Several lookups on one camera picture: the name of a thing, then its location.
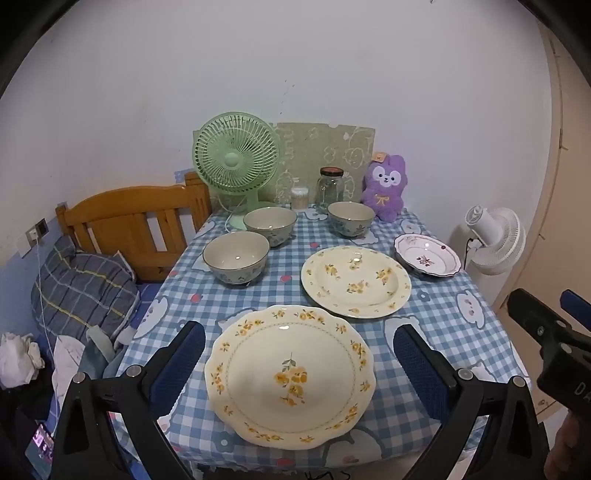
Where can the glass jar dark lid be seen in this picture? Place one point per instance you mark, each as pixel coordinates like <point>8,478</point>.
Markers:
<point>330,191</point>

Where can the cream bowl blue floral outside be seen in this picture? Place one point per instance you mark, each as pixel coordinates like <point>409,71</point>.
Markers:
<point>351,214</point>
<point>270,221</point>
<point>235,256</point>

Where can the beige wooden door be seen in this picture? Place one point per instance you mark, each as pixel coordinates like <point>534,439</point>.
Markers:
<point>568,207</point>

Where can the green printed wall board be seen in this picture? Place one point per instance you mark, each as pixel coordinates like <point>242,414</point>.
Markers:
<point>314,147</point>

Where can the black garment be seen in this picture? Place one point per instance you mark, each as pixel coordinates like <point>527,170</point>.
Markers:
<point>23,406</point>

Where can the round yellow floral plate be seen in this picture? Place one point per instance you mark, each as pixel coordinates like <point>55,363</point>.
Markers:
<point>355,277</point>

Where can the green desk fan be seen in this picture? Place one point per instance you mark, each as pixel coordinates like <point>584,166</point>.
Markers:
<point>233,159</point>

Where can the blue bed sheet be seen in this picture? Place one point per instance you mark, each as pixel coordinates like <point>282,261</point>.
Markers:
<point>145,300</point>

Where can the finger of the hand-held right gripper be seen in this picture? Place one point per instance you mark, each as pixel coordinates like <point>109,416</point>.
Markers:
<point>575,309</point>
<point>531,314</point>

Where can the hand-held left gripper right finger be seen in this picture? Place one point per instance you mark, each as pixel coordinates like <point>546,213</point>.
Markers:
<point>420,369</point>

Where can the purple plush bunny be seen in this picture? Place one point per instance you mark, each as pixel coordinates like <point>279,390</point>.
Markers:
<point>383,194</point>

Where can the grey plaid pillow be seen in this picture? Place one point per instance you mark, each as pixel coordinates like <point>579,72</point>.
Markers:
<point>78,286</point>

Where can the wall socket panel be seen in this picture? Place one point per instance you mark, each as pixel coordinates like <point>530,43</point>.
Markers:
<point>41,227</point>

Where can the scalloped yellow floral plate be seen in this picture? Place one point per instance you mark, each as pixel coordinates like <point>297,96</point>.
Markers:
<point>286,350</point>

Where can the white plate red floral print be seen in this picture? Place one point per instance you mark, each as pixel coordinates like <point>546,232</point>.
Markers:
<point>427,258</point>

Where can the teal garment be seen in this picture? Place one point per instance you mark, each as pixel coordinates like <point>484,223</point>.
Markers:
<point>99,360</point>

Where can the cotton swab container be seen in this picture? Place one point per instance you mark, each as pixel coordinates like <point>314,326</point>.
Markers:
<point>299,201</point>

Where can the wooden bed headboard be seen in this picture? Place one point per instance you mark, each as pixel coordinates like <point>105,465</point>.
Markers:
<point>120,207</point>

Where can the white crumpled bag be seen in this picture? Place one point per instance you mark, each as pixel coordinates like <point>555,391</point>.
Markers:
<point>18,360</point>

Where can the white standing fan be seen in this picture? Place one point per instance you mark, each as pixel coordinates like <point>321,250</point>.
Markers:
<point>496,240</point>

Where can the smartphone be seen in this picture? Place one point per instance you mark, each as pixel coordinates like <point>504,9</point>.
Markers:
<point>40,445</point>

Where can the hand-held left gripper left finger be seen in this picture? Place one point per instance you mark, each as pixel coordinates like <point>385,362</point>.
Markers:
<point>180,369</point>

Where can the white garment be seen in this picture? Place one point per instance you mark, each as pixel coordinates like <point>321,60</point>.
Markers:
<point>64,364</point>

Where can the blue checkered bear tablecloth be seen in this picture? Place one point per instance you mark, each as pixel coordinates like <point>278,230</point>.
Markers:
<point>438,314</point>

